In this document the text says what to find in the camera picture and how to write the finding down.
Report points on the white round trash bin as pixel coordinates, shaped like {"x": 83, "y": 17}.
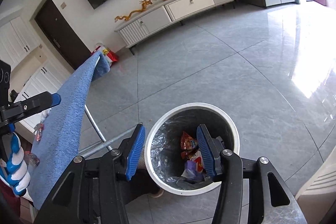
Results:
{"x": 172, "y": 155}

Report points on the metal table legs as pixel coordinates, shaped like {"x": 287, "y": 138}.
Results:
{"x": 101, "y": 137}

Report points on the dark brown entrance door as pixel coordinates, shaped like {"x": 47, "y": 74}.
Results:
{"x": 61, "y": 35}

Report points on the red orange snack bag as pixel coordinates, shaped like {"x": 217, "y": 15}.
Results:
{"x": 189, "y": 146}

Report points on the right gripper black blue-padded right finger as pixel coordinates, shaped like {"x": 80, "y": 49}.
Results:
{"x": 270, "y": 200}

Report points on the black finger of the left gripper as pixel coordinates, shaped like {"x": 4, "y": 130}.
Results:
{"x": 24, "y": 109}

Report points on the golden dragon ornament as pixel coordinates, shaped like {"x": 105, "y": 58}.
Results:
{"x": 144, "y": 4}

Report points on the blue terry cloth towel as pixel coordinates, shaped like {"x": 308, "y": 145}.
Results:
{"x": 62, "y": 128}

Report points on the white TV cabinet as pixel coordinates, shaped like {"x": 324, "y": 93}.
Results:
{"x": 160, "y": 16}

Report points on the clear red candy wrapper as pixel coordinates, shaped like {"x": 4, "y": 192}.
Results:
{"x": 38, "y": 131}

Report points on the white shoe cabinet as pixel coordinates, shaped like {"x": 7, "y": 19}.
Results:
{"x": 34, "y": 68}

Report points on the purple snack wrapper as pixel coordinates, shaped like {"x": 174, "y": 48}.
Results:
{"x": 191, "y": 174}

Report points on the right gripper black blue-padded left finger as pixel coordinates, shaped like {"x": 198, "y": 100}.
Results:
{"x": 71, "y": 198}

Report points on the red white shopping bag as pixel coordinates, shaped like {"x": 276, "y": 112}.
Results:
{"x": 110, "y": 56}

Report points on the beige wall switch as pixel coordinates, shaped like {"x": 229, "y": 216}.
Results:
{"x": 63, "y": 5}

